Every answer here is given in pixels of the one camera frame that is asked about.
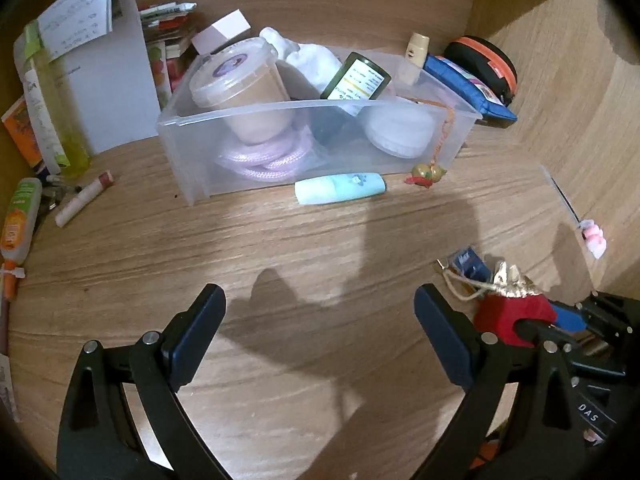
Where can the blue zip pouch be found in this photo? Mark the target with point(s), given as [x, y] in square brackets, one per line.
[465, 85]

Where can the yellow-green tall bottle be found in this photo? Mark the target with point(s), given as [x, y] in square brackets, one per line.
[55, 120]

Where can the orange pen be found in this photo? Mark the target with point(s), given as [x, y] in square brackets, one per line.
[9, 285]

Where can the dark green jar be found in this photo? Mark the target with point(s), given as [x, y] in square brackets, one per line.
[357, 80]

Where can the black case with orange zip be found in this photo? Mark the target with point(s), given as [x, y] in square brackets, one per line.
[490, 60]

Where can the white printed receipt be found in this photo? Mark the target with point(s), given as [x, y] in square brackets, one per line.
[75, 15]

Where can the white cloth pouch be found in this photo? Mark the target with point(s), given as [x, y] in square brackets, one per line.
[310, 67]

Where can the pink and white box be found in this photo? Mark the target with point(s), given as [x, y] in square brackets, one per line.
[225, 30]

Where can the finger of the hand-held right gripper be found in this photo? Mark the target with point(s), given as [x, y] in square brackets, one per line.
[537, 331]
[567, 317]

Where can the mint green tube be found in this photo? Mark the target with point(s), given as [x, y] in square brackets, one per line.
[340, 187]

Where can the beige cup with clear lid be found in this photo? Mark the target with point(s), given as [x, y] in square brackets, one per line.
[235, 75]

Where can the orange small box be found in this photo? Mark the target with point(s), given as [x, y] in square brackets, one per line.
[20, 130]

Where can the red gold ornament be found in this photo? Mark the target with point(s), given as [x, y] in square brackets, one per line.
[500, 315]

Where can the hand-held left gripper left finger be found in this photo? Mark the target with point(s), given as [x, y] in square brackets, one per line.
[195, 330]

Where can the charm with orange ribbon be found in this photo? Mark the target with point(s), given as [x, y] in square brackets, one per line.
[425, 175]

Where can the clear plastic storage bin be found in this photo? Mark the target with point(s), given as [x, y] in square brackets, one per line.
[200, 160]

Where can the wooden desktop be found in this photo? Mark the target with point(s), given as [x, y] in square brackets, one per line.
[275, 270]

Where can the small blue packet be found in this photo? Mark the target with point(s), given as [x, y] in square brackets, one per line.
[467, 260]

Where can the orange and green tube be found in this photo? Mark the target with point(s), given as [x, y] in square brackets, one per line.
[17, 220]

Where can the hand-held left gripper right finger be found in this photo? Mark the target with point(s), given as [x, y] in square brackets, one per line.
[445, 340]

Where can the white lip balm stick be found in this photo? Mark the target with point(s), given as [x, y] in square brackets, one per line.
[80, 202]

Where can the cream plastic bottle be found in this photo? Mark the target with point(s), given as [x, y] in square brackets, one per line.
[416, 55]

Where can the stack of booklets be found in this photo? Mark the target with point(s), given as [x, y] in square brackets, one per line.
[165, 60]

